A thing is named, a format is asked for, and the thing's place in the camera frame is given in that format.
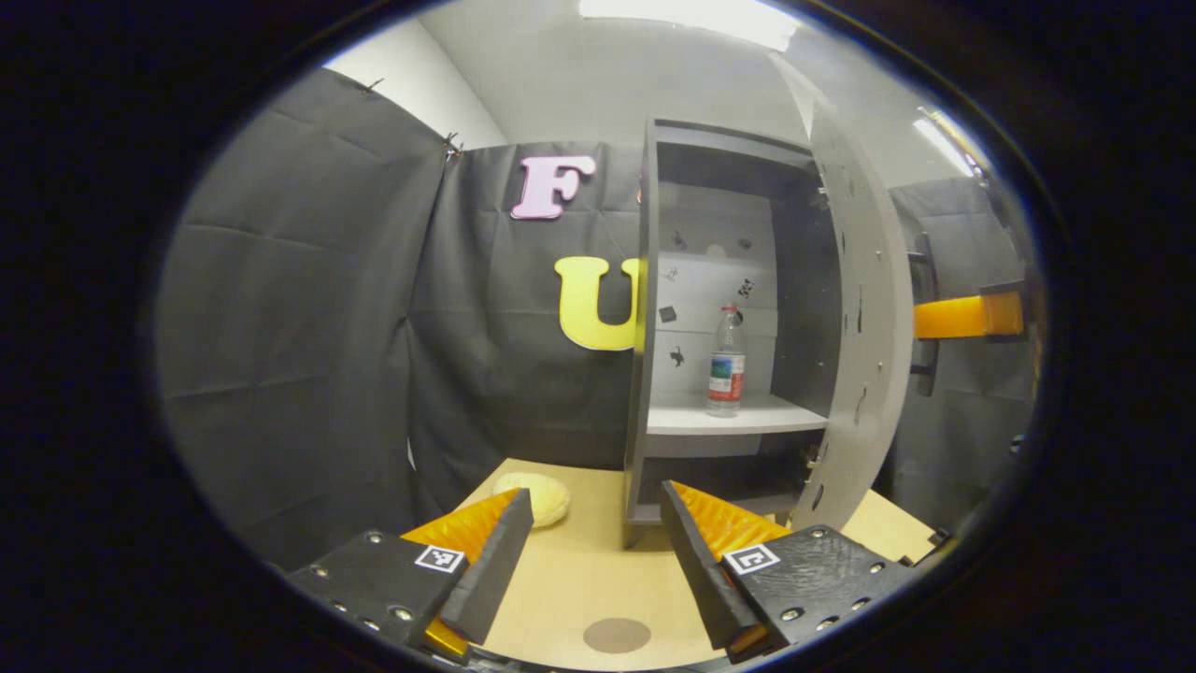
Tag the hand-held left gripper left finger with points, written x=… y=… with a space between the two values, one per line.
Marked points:
x=495 y=575

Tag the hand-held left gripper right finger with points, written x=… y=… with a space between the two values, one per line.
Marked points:
x=696 y=561

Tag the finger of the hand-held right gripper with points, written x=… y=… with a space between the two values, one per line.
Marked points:
x=953 y=318

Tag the brown round coaster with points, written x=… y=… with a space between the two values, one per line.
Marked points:
x=617 y=636

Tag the grey cabinet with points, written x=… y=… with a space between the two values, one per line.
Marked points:
x=719 y=416

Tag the clear plastic bottle red label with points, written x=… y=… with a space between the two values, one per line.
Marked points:
x=726 y=374

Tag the pale yellow round bun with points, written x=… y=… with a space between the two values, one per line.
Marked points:
x=537 y=497

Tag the narrow ceiling light strip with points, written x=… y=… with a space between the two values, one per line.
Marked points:
x=948 y=142

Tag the black backdrop cloth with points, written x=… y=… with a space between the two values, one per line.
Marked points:
x=299 y=327

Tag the wide ceiling light panel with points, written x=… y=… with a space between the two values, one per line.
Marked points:
x=691 y=14

